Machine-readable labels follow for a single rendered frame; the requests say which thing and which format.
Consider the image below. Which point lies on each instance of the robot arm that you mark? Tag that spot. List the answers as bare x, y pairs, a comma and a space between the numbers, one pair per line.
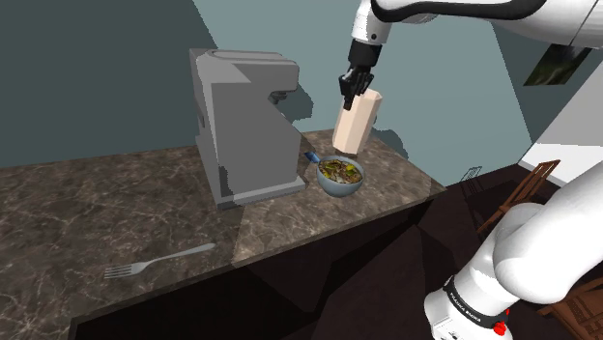
532, 254

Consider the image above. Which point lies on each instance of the brown wooden furniture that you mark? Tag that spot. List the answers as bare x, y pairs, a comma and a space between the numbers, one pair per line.
577, 308

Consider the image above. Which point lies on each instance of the grey coffee machine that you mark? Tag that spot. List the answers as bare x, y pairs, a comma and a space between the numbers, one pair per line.
247, 127

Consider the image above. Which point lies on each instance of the wooden chair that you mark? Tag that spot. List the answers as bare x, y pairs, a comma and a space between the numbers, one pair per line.
518, 193

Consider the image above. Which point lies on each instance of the dark wall picture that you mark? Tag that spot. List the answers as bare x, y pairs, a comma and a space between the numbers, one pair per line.
556, 65

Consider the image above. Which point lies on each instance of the small blue object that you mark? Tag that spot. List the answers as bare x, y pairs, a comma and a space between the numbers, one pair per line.
312, 157

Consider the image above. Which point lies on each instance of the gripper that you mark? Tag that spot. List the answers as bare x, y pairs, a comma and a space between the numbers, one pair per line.
363, 54

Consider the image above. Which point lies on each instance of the blue bowl of food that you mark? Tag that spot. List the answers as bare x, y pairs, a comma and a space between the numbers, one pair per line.
339, 176

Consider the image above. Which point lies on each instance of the silver fork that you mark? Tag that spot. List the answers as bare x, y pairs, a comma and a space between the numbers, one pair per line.
150, 262

